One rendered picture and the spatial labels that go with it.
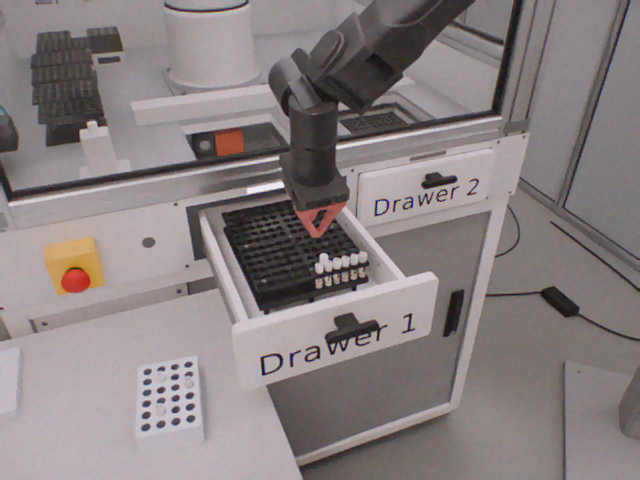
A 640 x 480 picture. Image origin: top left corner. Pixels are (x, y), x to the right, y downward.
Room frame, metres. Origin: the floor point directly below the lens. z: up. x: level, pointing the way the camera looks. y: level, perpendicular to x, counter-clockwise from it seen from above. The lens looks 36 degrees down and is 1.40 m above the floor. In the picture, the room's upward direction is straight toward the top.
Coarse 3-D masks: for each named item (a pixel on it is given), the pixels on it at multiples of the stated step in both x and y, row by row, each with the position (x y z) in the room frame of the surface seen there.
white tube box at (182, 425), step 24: (168, 360) 0.54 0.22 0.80; (192, 360) 0.54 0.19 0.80; (144, 384) 0.50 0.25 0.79; (168, 384) 0.50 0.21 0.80; (144, 408) 0.46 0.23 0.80; (168, 408) 0.46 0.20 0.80; (192, 408) 0.46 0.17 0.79; (144, 432) 0.42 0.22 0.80; (168, 432) 0.42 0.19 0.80; (192, 432) 0.43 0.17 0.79
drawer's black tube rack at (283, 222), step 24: (240, 216) 0.77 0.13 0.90; (264, 216) 0.77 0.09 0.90; (288, 216) 0.77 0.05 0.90; (240, 240) 0.70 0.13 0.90; (264, 240) 0.70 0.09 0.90; (288, 240) 0.70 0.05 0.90; (312, 240) 0.70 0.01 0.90; (336, 240) 0.70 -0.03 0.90; (240, 264) 0.68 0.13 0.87; (264, 264) 0.64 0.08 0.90; (288, 264) 0.68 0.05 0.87; (312, 264) 0.64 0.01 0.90; (288, 288) 0.62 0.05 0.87; (312, 288) 0.62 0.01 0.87; (336, 288) 0.62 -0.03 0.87; (264, 312) 0.60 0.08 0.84
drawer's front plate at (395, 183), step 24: (408, 168) 0.89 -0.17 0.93; (432, 168) 0.91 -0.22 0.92; (456, 168) 0.93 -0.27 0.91; (480, 168) 0.95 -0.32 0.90; (360, 192) 0.86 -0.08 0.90; (384, 192) 0.87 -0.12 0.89; (408, 192) 0.89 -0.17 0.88; (456, 192) 0.94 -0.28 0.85; (480, 192) 0.96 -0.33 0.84; (360, 216) 0.86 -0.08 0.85; (384, 216) 0.88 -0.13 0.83; (408, 216) 0.90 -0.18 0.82
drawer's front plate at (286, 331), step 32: (384, 288) 0.55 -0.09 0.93; (416, 288) 0.56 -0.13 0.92; (256, 320) 0.49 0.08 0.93; (288, 320) 0.49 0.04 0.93; (320, 320) 0.51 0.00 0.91; (384, 320) 0.54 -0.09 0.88; (416, 320) 0.56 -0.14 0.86; (256, 352) 0.47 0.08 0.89; (288, 352) 0.49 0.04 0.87; (320, 352) 0.51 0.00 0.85; (352, 352) 0.53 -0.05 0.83; (256, 384) 0.47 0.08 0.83
